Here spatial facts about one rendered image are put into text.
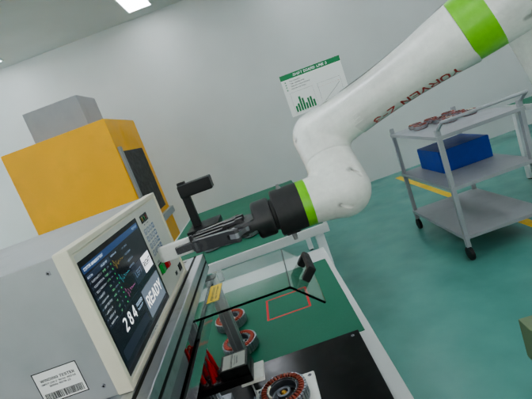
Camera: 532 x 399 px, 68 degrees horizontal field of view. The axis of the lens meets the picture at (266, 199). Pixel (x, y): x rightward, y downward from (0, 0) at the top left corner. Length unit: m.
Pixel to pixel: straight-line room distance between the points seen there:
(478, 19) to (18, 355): 0.80
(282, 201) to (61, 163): 3.84
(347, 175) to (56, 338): 0.52
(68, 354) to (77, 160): 3.86
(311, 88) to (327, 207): 5.26
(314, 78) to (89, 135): 3.21
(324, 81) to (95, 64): 3.23
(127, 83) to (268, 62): 2.01
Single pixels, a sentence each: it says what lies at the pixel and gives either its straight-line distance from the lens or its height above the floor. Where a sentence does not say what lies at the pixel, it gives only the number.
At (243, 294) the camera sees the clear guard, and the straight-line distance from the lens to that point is 0.85.
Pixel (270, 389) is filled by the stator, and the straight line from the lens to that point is 1.00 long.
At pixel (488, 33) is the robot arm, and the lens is 0.74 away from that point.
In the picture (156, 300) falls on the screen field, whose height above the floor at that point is 1.15.
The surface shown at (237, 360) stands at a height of 0.92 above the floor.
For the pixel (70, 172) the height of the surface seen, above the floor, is 1.57.
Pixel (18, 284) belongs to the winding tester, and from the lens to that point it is 0.59.
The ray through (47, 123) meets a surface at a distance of 4.77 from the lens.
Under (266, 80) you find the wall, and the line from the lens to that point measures 5.92.
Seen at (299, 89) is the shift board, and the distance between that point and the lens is 5.94.
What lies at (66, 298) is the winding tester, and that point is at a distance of 0.57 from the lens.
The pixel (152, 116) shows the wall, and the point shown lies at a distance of 6.05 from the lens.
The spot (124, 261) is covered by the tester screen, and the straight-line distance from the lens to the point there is 0.68.
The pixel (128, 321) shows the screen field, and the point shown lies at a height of 1.18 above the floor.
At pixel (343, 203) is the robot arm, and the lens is 0.74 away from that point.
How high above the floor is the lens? 1.38
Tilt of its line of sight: 10 degrees down
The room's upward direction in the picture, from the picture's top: 20 degrees counter-clockwise
